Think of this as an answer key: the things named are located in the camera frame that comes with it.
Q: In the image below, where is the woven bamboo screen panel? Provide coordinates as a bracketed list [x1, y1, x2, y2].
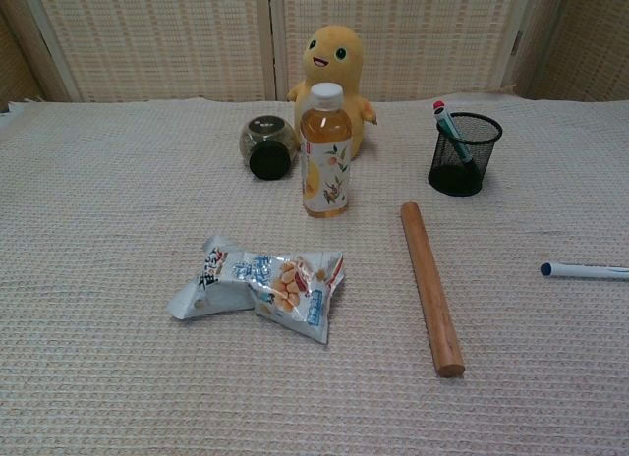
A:
[27, 0, 282, 104]
[510, 0, 629, 103]
[0, 0, 75, 104]
[268, 0, 535, 102]

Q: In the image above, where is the black mesh pen holder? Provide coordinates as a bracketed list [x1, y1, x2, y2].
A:
[428, 112, 504, 198]

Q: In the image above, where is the white marker with blue cap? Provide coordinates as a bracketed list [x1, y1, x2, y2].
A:
[539, 261, 629, 282]

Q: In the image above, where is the green marker with red cap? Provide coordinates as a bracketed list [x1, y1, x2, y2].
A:
[431, 107, 476, 165]

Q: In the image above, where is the wooden rolling pin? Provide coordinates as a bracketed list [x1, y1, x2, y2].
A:
[399, 201, 466, 378]

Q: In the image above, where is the silver blue snack bag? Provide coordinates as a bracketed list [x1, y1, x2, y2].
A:
[165, 235, 345, 347]

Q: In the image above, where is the yellow plush toy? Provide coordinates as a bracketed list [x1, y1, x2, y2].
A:
[286, 25, 378, 162]

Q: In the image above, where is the glass jar black lid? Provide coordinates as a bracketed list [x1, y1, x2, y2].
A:
[239, 115, 303, 182]

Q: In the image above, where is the tea bottle white cap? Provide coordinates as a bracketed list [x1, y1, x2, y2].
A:
[299, 82, 355, 220]

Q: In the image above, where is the beige woven tablecloth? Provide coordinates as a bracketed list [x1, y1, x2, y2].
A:
[0, 95, 629, 456]

